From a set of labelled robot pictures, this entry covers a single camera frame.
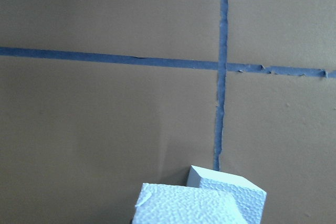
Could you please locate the light blue foam block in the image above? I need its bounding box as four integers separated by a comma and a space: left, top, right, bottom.
132, 183, 247, 223
186, 165, 267, 223

